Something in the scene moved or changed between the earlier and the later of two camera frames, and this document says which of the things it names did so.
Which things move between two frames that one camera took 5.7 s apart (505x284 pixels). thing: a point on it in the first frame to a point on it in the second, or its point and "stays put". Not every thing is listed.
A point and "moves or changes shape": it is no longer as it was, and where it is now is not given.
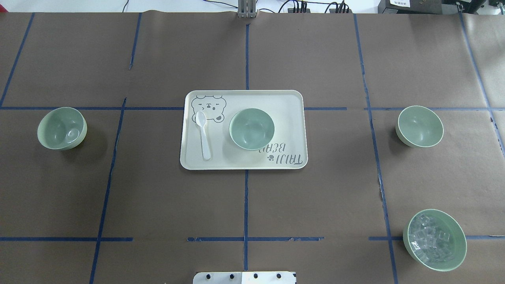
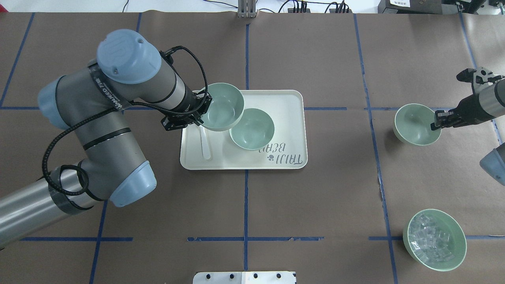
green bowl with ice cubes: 435,239 stays put
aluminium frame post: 247,8 stays put
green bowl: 62,128 moves or changes shape
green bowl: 419,126 stays put
